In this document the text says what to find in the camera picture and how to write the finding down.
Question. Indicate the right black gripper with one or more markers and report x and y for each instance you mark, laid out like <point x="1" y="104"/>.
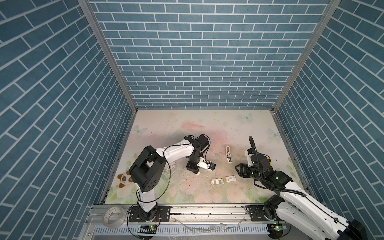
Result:
<point x="242" y="170"/>

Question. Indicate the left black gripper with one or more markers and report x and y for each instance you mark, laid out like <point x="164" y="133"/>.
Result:
<point x="194" y="168"/>

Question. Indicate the white staple box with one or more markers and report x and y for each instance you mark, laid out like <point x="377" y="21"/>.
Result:
<point x="230" y="179"/>

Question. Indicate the pink stapler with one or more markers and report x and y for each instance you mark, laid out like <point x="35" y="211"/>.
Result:
<point x="228" y="154"/>

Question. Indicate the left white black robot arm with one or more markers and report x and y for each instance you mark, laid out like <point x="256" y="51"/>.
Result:
<point x="148" y="168"/>

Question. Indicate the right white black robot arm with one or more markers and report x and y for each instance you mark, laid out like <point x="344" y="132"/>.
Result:
<point x="290" y="203"/>

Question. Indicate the clear tape roll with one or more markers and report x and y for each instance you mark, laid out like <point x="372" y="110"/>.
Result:
<point x="114" y="217"/>

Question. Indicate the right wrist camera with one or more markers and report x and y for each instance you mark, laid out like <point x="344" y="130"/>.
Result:
<point x="249" y="153"/>

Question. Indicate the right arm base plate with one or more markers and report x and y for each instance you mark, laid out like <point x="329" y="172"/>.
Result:
<point x="260" y="213"/>

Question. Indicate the aluminium front rail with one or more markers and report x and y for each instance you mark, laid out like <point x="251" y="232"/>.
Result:
<point x="188" y="213"/>

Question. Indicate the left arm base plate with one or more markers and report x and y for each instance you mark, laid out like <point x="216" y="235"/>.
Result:
<point x="138" y="215"/>

